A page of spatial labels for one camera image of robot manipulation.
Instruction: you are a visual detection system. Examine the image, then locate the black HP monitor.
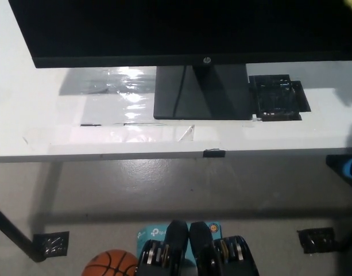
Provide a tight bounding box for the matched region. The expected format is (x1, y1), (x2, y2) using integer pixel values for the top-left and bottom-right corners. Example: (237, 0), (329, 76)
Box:
(7, 0), (352, 120)

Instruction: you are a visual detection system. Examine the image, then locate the small black tape strip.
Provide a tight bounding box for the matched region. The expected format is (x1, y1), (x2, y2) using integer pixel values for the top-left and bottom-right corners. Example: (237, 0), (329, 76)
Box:
(203, 148), (226, 158)

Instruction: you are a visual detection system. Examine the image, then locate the clear plastic film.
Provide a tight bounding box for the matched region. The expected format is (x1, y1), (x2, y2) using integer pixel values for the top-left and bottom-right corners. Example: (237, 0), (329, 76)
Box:
(59, 66), (195, 142)

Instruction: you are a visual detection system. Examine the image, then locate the teal tp-link box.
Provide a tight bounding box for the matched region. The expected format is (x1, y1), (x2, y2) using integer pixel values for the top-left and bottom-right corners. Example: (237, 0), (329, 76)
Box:
(136, 221), (224, 264)

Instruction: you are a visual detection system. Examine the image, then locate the orange basketball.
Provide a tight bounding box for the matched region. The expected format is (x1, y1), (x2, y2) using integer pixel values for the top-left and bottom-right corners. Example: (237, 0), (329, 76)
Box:
(83, 249), (139, 276)

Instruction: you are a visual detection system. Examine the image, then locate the black box with blue item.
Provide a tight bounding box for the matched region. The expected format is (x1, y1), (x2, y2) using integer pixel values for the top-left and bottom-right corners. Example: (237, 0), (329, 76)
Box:
(326, 154), (352, 185)

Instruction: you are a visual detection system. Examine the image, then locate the black floor tape patch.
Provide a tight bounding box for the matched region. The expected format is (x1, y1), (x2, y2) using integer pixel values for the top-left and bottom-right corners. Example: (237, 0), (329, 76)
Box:
(33, 231), (70, 256)
(296, 227), (337, 254)

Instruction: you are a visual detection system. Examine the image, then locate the black table leg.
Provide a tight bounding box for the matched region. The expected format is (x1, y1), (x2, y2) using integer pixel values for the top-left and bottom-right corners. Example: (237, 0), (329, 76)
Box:
(0, 202), (47, 263)
(335, 221), (352, 252)

